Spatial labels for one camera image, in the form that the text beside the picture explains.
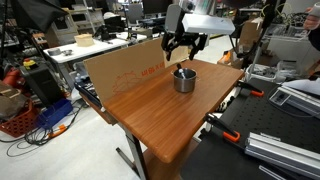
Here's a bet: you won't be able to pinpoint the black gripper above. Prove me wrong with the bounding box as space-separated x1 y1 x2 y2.
160 30 209 62

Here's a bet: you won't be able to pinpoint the black white Expo marker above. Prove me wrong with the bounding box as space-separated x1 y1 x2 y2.
175 63 187 80

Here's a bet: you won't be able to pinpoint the light grey hand controller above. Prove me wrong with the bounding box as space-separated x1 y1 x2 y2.
307 1 320 18

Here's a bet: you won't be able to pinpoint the dark sleeved forearm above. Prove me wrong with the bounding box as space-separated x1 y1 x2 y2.
307 27 320 53

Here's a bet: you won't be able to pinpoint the small steel pot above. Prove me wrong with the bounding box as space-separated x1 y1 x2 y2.
171 67 199 94

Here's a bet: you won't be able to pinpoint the person hand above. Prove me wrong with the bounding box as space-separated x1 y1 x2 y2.
302 9 320 31

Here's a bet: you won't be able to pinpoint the dark computer monitor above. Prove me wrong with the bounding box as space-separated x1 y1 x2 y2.
141 0 174 16

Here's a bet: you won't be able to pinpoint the brown cardboard sheet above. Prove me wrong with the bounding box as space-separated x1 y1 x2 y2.
82 36 190 105

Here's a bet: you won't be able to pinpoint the brown cardboard box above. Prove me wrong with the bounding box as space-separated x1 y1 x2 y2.
237 17 265 52

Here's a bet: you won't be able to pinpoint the black orange bar clamp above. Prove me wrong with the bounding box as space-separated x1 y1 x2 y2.
236 80 266 99
202 112 242 144

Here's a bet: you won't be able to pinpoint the white plastic bin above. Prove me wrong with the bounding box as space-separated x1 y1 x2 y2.
245 62 280 83

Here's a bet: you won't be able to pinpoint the white work table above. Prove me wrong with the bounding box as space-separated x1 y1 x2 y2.
43 31 148 65

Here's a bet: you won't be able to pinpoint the light wooden box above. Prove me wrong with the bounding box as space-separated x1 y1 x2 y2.
73 33 96 48

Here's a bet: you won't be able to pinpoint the black keyboard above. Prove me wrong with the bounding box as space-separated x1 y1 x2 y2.
73 76 102 108

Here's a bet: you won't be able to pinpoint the black perforated breadboard table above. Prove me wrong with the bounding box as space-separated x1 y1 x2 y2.
179 77 320 180

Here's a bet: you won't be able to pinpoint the grey metal table leg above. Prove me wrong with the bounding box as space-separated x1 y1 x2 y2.
115 122 150 180

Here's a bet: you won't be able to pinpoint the grey control device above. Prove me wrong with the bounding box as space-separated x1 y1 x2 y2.
268 84 320 120

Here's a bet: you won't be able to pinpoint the white paper sheet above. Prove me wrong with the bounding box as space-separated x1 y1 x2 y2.
282 77 320 97

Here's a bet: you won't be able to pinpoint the grey tape roll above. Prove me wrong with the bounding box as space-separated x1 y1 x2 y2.
47 47 62 57

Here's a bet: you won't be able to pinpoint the blue plastic bin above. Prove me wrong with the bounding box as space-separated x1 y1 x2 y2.
35 98 74 131

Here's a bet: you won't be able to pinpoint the black equipment case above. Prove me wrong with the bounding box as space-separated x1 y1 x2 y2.
19 62 65 108

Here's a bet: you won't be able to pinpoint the black photo umbrella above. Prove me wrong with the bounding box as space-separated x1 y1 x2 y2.
9 0 70 33

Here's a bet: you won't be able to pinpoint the orange tool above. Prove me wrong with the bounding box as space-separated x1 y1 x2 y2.
47 123 68 139

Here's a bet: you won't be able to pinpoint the yellow red emergency button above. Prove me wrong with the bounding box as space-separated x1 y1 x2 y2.
22 58 39 71

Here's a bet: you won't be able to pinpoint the brown bag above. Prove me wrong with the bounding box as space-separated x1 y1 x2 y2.
0 80 30 122

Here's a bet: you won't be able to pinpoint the red plastic basket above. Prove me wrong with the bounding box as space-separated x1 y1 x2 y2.
0 99 40 139

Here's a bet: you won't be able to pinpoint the black camera stand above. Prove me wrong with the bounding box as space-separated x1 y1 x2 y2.
229 0 279 69

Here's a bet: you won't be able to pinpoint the aluminium extrusion rail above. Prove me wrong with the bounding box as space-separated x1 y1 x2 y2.
244 131 320 180

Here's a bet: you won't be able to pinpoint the black floor cables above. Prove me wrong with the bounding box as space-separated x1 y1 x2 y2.
0 102 85 158

